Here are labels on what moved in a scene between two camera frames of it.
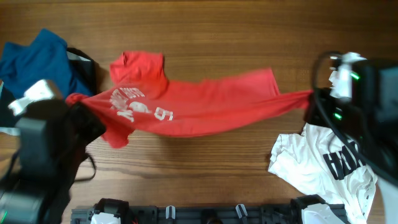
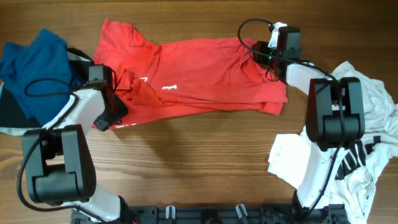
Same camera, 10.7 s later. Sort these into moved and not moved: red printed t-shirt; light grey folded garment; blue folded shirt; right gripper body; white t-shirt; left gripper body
Moved: left gripper body; right gripper body; red printed t-shirt
Not moved: blue folded shirt; light grey folded garment; white t-shirt
